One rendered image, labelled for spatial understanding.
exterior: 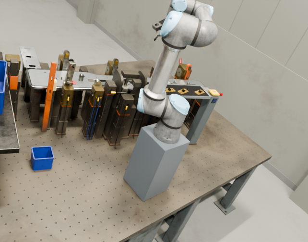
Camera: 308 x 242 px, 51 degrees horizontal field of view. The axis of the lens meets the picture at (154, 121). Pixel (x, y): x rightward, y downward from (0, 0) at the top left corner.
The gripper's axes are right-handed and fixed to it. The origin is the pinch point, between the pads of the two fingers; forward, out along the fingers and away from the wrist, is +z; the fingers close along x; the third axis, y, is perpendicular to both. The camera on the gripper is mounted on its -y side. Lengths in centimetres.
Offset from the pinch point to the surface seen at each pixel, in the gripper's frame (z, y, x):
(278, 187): 139, 191, -40
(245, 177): 95, 102, -44
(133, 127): 61, 0, -2
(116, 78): 25.0, -20.2, 4.1
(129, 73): 20.5, -12.9, 3.5
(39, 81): 39, -60, 25
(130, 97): 31.3, -14.5, -7.4
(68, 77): 28, -48, 11
